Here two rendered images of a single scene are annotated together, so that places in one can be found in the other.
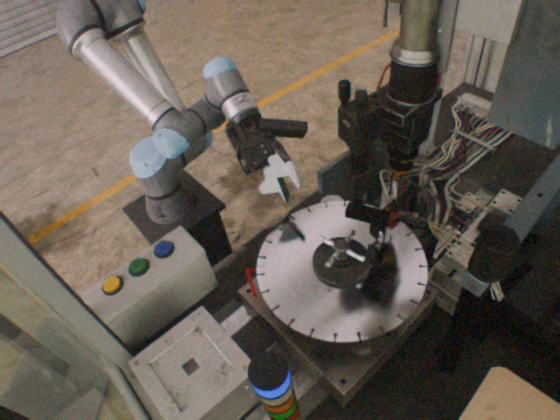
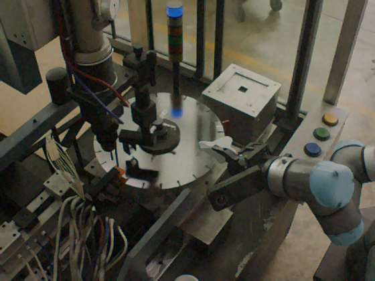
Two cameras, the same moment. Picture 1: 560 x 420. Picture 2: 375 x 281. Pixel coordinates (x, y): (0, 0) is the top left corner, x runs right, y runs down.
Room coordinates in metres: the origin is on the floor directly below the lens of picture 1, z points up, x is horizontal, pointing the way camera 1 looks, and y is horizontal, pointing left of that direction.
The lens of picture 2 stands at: (1.14, -0.29, 1.73)
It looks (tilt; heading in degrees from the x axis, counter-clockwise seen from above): 47 degrees down; 159
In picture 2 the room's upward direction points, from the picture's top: straight up
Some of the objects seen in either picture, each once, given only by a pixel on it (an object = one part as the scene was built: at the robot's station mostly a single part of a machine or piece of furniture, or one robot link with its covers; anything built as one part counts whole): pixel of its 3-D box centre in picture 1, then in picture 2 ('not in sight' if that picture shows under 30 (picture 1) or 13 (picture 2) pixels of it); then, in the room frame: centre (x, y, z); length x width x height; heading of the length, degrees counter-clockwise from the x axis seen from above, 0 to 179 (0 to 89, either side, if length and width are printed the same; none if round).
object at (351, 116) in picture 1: (359, 146); (141, 86); (0.49, -0.14, 1.17); 0.06 x 0.05 x 0.20; 116
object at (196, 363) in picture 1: (201, 379); (240, 107); (0.28, 0.21, 0.82); 0.18 x 0.18 x 0.15; 35
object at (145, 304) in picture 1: (153, 289); (311, 150); (0.52, 0.33, 0.82); 0.28 x 0.11 x 0.15; 125
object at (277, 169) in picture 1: (279, 171); (219, 144); (0.59, -0.01, 1.06); 0.09 x 0.06 x 0.03; 22
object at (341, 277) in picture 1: (341, 258); (157, 132); (0.43, -0.10, 0.96); 0.11 x 0.11 x 0.03
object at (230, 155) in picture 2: (277, 152); (228, 158); (0.64, -0.02, 1.07); 0.09 x 0.02 x 0.05; 22
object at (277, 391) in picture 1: (269, 375); (174, 9); (0.16, 0.04, 1.14); 0.05 x 0.04 x 0.03; 35
